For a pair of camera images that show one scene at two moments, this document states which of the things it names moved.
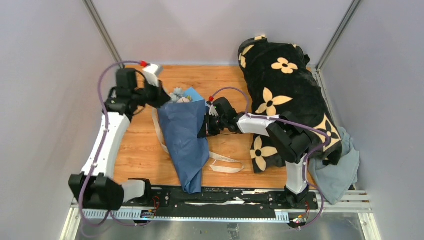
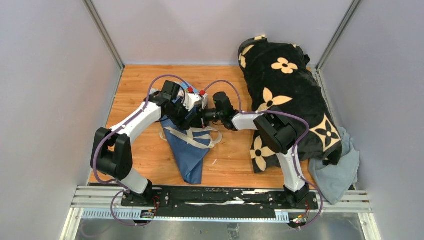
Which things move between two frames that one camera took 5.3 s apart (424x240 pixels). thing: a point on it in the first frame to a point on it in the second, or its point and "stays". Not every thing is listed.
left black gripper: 162,97 to 183,123
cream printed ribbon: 215,166 to 204,137
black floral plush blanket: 280,80 stays
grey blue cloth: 336,180 stays
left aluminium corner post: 96,20 stays
